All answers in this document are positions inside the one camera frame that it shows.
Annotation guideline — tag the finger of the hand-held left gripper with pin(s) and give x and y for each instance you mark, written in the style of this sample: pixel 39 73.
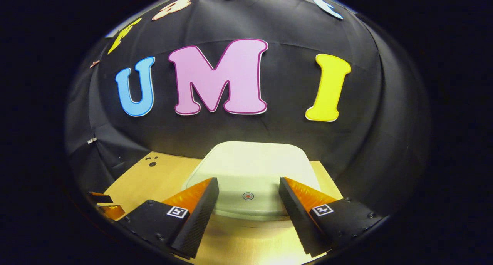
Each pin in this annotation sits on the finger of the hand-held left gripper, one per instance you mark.
pixel 113 212
pixel 102 198

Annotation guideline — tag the black backdrop cloth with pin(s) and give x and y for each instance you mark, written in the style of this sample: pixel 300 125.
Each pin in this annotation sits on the black backdrop cloth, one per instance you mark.
pixel 277 130

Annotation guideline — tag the copper metal clip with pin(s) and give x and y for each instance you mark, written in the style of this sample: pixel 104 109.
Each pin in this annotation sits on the copper metal clip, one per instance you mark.
pixel 94 63

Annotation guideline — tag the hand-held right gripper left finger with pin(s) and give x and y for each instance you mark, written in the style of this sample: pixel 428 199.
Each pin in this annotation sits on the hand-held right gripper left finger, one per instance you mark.
pixel 198 218

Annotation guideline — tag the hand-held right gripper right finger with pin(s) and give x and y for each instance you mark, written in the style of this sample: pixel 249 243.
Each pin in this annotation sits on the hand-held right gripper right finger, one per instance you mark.
pixel 298 218

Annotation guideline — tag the silver metal clip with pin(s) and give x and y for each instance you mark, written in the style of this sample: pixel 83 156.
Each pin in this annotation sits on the silver metal clip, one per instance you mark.
pixel 92 140

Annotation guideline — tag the wooden desktop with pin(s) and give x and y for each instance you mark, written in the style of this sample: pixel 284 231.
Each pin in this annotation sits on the wooden desktop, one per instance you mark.
pixel 154 184

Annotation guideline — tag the pale green desktop garbage bin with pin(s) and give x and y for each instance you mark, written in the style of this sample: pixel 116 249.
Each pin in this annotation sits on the pale green desktop garbage bin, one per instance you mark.
pixel 250 168

